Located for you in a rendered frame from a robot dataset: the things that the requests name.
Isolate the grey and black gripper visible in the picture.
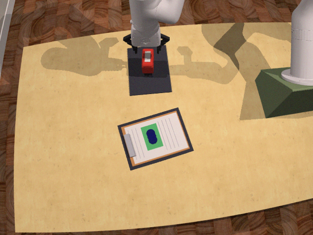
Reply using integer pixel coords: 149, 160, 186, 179
123, 23, 170, 54

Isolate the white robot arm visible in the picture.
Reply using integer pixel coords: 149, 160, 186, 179
129, 0, 313, 86

